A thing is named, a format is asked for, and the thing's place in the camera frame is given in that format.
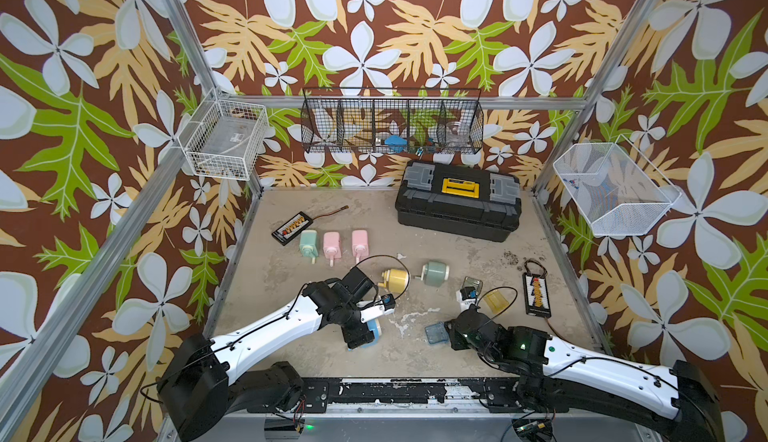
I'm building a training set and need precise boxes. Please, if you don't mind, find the black battery holder left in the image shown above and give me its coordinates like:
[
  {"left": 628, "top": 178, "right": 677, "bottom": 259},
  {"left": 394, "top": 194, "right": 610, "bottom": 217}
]
[{"left": 271, "top": 205, "right": 349, "bottom": 246}]

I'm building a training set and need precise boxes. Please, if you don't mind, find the white wire basket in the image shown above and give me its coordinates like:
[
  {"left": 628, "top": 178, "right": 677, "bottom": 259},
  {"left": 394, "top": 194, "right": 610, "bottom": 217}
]
[
  {"left": 179, "top": 90, "right": 270, "bottom": 181},
  {"left": 554, "top": 136, "right": 682, "bottom": 237}
]

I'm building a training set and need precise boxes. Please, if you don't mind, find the clear grey tray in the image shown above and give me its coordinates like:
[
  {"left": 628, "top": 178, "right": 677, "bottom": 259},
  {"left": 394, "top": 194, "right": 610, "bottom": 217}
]
[{"left": 461, "top": 276, "right": 483, "bottom": 299}]

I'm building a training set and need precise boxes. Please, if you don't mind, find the clear yellow tray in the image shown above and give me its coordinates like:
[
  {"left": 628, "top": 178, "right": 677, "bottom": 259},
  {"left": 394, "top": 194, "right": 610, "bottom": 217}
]
[{"left": 483, "top": 288, "right": 510, "bottom": 315}]

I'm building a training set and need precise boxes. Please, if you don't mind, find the pink sharpener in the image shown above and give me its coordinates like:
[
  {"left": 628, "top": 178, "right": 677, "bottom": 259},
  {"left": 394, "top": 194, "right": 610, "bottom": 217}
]
[
  {"left": 323, "top": 231, "right": 342, "bottom": 267},
  {"left": 351, "top": 229, "right": 370, "bottom": 264}
]

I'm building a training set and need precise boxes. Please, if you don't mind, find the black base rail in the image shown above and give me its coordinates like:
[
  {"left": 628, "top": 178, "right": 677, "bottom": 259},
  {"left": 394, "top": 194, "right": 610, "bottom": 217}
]
[{"left": 252, "top": 377, "right": 552, "bottom": 414}]

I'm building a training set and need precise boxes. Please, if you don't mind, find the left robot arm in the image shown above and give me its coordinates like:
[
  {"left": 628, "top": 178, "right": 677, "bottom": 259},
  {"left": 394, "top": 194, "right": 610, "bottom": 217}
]
[{"left": 156, "top": 267, "right": 396, "bottom": 441}]

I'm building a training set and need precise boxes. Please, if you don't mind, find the black plastic toolbox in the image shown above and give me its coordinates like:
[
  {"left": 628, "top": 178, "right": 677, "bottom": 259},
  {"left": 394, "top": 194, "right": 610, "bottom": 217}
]
[{"left": 395, "top": 161, "right": 522, "bottom": 242}]

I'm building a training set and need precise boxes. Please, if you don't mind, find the yellow pencil sharpener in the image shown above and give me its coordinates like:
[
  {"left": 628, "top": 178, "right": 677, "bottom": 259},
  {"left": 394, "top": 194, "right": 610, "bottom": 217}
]
[{"left": 378, "top": 269, "right": 410, "bottom": 295}]

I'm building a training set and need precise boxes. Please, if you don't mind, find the clear blue tray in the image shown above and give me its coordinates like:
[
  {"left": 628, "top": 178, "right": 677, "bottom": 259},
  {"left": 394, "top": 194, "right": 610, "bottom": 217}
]
[{"left": 424, "top": 322, "right": 450, "bottom": 345}]

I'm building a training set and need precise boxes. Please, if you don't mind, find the green sharpener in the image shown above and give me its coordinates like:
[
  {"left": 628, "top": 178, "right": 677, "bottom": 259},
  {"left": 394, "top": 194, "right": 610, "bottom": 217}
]
[
  {"left": 299, "top": 229, "right": 319, "bottom": 264},
  {"left": 420, "top": 261, "right": 450, "bottom": 287}
]

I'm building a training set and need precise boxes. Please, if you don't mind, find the black battery holder right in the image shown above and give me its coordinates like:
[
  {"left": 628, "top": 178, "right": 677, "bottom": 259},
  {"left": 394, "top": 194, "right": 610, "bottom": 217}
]
[{"left": 523, "top": 259, "right": 552, "bottom": 319}]

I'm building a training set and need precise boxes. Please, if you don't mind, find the white wire basket left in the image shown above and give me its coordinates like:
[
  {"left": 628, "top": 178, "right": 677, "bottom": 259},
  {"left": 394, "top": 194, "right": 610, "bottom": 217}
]
[{"left": 179, "top": 90, "right": 270, "bottom": 181}]

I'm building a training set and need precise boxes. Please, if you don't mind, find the black battery holder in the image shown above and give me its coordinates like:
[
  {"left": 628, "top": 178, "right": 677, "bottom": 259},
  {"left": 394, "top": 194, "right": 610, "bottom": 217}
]
[
  {"left": 523, "top": 259, "right": 552, "bottom": 319},
  {"left": 271, "top": 205, "right": 349, "bottom": 246}
]

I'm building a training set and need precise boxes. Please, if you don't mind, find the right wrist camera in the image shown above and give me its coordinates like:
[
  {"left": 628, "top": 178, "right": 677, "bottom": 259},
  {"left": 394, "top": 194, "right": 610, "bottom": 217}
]
[{"left": 456, "top": 286, "right": 479, "bottom": 312}]

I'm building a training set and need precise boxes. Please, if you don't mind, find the black wire basket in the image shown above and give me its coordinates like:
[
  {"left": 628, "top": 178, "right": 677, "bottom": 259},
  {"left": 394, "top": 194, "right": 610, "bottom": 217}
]
[{"left": 299, "top": 86, "right": 484, "bottom": 155}]

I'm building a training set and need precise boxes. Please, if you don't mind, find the white wire basket right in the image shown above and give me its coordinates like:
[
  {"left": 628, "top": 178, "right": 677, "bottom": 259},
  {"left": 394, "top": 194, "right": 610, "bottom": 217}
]
[{"left": 554, "top": 136, "right": 682, "bottom": 237}]

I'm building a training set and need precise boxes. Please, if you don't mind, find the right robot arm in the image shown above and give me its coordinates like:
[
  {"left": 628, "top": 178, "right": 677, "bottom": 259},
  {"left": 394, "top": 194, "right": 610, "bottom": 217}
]
[{"left": 444, "top": 305, "right": 725, "bottom": 441}]

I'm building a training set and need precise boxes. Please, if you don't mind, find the blue pencil sharpener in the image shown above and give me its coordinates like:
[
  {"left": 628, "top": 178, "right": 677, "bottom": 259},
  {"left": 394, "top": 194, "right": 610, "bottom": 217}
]
[{"left": 367, "top": 319, "right": 381, "bottom": 345}]

